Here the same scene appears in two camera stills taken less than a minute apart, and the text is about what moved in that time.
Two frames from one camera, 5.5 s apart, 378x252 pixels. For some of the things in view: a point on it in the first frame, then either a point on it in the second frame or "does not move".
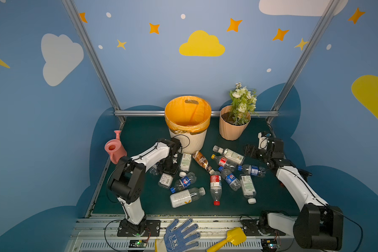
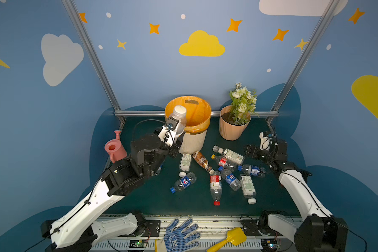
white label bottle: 248,188 does not move
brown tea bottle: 201,160 does not move
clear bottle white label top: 229,155 does not move
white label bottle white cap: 166,181 -> 179,113
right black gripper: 253,151 does not move
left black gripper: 169,168 -> 176,142
